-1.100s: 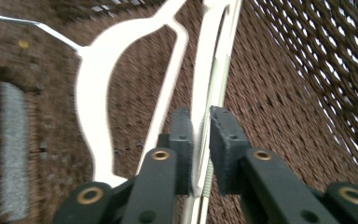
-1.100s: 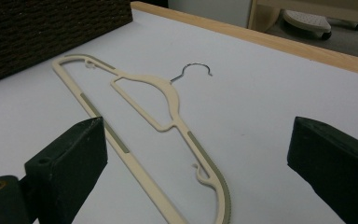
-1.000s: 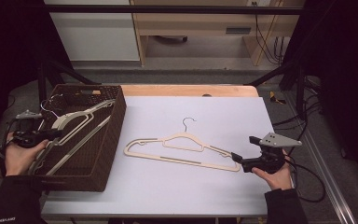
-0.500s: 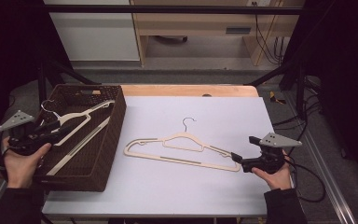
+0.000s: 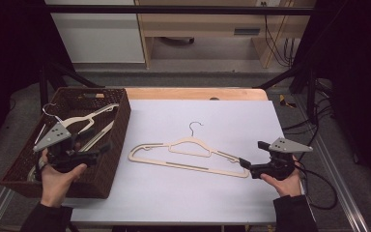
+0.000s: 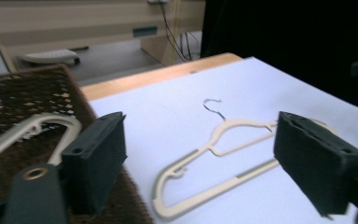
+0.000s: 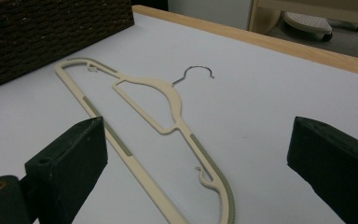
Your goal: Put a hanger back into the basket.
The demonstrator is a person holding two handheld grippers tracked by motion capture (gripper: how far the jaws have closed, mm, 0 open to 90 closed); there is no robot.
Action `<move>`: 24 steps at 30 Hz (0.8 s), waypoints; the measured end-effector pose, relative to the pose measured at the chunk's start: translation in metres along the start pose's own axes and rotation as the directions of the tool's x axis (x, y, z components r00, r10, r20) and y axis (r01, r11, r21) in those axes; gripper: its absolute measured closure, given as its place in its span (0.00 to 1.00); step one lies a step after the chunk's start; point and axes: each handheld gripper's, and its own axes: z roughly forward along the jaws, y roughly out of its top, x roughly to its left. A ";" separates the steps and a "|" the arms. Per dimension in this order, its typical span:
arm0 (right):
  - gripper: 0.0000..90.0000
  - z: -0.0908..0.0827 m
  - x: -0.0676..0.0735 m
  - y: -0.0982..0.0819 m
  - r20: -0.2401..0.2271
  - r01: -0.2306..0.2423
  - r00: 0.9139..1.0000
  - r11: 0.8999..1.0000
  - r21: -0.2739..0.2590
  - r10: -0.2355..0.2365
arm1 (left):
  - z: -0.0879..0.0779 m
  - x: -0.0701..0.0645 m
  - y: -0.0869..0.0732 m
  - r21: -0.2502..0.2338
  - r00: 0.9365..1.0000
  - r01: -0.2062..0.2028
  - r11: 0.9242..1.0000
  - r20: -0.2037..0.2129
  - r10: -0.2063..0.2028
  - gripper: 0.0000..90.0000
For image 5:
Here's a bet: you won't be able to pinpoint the person's right hand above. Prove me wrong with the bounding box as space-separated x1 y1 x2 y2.
260 161 303 198

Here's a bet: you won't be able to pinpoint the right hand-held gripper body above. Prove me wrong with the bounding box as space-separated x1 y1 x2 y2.
249 137 314 181

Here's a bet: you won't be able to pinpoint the beige plastic clothes hanger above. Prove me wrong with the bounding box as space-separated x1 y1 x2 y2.
27 102 121 182
128 121 250 179

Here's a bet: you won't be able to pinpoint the white cabinet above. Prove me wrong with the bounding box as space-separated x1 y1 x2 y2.
44 0 146 64

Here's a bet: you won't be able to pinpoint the black hanging cables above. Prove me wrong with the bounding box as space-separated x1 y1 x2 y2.
262 0 301 69

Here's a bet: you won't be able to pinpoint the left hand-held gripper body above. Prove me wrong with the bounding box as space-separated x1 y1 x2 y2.
33 122 93 174

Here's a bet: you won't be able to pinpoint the brown woven basket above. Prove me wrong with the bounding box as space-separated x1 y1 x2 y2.
0 86 132 199

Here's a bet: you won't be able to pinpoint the black floor cables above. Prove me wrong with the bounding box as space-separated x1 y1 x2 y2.
282 76 336 162

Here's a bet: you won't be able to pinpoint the white table cover sheet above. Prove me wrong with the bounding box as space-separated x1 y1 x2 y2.
62 99 286 224

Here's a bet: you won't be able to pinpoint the black curtain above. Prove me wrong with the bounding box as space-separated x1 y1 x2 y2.
0 0 75 156
289 0 371 189

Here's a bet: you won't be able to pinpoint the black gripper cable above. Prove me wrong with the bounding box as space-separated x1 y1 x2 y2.
298 166 339 211

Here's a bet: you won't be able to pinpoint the person's left hand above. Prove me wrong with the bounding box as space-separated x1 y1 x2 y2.
40 148 88 209

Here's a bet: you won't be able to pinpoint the black horizontal frame bar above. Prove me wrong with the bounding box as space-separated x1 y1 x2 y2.
44 4 315 15

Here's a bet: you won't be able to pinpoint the light wooden desk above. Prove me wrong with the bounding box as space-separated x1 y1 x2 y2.
134 0 303 70

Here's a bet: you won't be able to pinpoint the black metal stand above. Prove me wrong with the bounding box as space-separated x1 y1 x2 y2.
39 62 104 109
254 60 321 124

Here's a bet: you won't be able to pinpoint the yellow and black tool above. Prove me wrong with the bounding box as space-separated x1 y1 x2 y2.
278 94 297 109

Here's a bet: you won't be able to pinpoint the wooden table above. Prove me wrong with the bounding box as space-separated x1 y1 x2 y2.
125 87 270 102

